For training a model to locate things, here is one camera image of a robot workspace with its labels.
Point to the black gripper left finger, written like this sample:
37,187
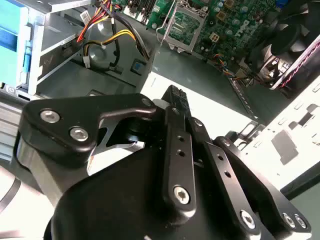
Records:
62,110

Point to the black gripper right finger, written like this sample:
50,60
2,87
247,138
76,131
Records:
236,197

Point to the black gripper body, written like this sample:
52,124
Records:
112,207

